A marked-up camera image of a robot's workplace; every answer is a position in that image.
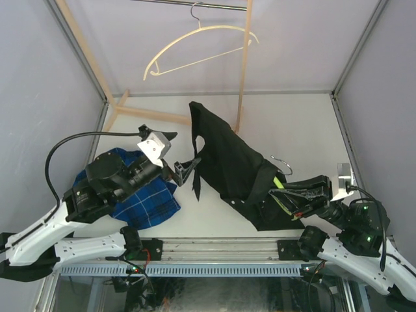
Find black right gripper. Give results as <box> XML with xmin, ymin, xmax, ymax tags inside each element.
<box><xmin>266</xmin><ymin>174</ymin><xmax>351</xmax><ymax>231</ymax></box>

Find green plastic hanger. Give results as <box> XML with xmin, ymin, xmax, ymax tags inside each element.
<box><xmin>270</xmin><ymin>155</ymin><xmax>300</xmax><ymax>221</ymax></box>

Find black button shirt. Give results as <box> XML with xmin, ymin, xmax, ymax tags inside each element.
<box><xmin>189</xmin><ymin>101</ymin><xmax>304</xmax><ymax>231</ymax></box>

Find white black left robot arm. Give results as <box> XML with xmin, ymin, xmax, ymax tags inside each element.
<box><xmin>1</xmin><ymin>125</ymin><xmax>201</xmax><ymax>282</ymax></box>

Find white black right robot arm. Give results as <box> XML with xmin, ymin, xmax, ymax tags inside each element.
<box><xmin>269</xmin><ymin>174</ymin><xmax>415</xmax><ymax>311</ymax></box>

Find blue plaid shirt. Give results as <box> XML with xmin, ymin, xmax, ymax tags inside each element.
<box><xmin>73</xmin><ymin>148</ymin><xmax>181</xmax><ymax>230</ymax></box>

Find beige plastic hanger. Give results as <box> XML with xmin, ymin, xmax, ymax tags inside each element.
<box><xmin>142</xmin><ymin>1</ymin><xmax>260</xmax><ymax>81</ymax></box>

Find metal hanging rod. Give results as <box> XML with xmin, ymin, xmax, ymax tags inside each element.
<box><xmin>136</xmin><ymin>0</ymin><xmax>247</xmax><ymax>11</ymax></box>

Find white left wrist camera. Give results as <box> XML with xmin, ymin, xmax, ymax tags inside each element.
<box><xmin>137</xmin><ymin>131</ymin><xmax>172</xmax><ymax>168</ymax></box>

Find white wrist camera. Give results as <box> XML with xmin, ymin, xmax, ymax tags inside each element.
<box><xmin>330</xmin><ymin>162</ymin><xmax>354</xmax><ymax>201</ymax></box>
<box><xmin>137</xmin><ymin>131</ymin><xmax>172</xmax><ymax>168</ymax></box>

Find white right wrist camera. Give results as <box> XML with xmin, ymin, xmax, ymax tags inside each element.
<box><xmin>330</xmin><ymin>162</ymin><xmax>354</xmax><ymax>201</ymax></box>

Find black right camera cable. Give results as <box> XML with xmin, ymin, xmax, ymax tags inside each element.
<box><xmin>346</xmin><ymin>183</ymin><xmax>387</xmax><ymax>272</ymax></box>

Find black camera cable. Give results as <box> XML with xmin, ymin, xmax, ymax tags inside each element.
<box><xmin>346</xmin><ymin>183</ymin><xmax>387</xmax><ymax>272</ymax></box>
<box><xmin>44</xmin><ymin>125</ymin><xmax>150</xmax><ymax>209</ymax></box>

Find black left camera cable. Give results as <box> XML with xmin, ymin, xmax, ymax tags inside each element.
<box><xmin>44</xmin><ymin>125</ymin><xmax>150</xmax><ymax>209</ymax></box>

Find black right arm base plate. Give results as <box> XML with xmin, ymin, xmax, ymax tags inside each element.
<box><xmin>277</xmin><ymin>239</ymin><xmax>320</xmax><ymax>262</ymax></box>

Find wooden clothes rack frame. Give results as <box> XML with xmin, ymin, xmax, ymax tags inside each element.
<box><xmin>55</xmin><ymin>1</ymin><xmax>253</xmax><ymax>133</ymax></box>

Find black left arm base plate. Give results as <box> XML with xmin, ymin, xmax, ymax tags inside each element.
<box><xmin>125</xmin><ymin>239</ymin><xmax>163</xmax><ymax>261</ymax></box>

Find aluminium extrusion rail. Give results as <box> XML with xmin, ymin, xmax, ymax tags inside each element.
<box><xmin>47</xmin><ymin>236</ymin><xmax>400</xmax><ymax>263</ymax></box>

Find blue slotted cable duct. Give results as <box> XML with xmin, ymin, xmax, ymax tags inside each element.
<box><xmin>60</xmin><ymin>263</ymin><xmax>302</xmax><ymax>278</ymax></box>

